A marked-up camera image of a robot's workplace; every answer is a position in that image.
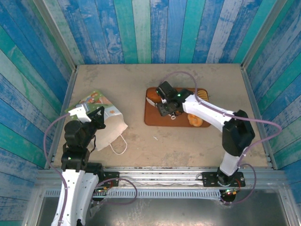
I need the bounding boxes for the white paper bag picnic print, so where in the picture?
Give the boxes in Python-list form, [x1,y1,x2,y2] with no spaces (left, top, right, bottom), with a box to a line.
[64,89,129,155]

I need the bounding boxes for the round brown fake bun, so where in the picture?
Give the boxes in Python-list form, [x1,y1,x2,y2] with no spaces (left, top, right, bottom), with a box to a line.
[146,90,163,108]

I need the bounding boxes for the flower shaped fake bun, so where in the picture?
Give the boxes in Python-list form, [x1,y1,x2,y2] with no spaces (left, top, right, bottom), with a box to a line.
[187,113,204,128]

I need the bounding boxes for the ridged golden fake bread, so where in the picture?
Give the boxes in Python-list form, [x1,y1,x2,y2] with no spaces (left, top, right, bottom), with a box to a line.
[196,89,209,101]

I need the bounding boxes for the brown plastic tray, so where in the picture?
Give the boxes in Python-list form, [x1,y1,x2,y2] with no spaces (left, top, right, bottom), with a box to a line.
[143,87,212,128]

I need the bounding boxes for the steel lower shelf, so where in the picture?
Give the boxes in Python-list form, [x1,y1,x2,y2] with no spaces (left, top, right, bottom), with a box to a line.
[23,188,292,226]

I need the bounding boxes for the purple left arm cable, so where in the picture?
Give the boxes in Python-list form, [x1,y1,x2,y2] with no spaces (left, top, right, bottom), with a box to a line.
[43,113,71,224]

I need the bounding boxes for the aluminium side rail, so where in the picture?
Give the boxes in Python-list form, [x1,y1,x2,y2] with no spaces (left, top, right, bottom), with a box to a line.
[241,65,278,170]
[44,67,79,170]

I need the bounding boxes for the small black mount plate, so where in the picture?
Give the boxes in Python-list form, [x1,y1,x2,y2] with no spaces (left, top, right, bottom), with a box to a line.
[102,171,120,187]

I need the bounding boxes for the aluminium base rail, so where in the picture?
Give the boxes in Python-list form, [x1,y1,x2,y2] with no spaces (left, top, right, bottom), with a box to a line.
[36,167,286,189]

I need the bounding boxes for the wide black mount plate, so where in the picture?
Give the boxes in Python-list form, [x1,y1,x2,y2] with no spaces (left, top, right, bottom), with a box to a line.
[201,171,246,188]

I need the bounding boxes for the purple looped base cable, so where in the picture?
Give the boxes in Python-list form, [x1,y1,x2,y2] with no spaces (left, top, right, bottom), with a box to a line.
[90,176,138,206]

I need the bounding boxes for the white slotted cable duct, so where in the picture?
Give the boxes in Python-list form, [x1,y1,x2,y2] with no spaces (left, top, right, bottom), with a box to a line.
[44,189,223,200]

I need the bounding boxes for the aluminium corner post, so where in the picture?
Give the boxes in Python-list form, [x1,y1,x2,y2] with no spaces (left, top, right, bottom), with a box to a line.
[32,0,78,71]
[241,0,289,70]

